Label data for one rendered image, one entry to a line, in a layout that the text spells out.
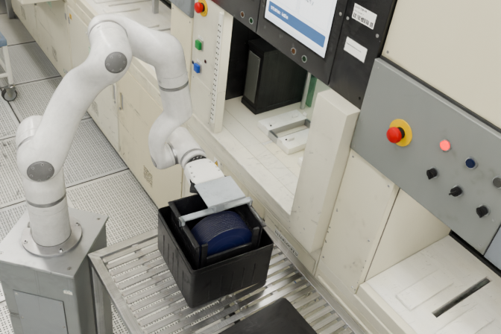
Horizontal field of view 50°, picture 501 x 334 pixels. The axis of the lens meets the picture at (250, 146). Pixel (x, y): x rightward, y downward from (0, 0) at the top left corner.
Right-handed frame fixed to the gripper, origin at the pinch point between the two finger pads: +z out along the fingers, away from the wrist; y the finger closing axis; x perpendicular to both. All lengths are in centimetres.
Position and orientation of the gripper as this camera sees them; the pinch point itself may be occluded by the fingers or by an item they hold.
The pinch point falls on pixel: (218, 196)
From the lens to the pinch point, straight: 159.0
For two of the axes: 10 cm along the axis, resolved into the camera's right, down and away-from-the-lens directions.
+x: 1.2, -7.9, -6.0
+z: 4.8, 5.7, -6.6
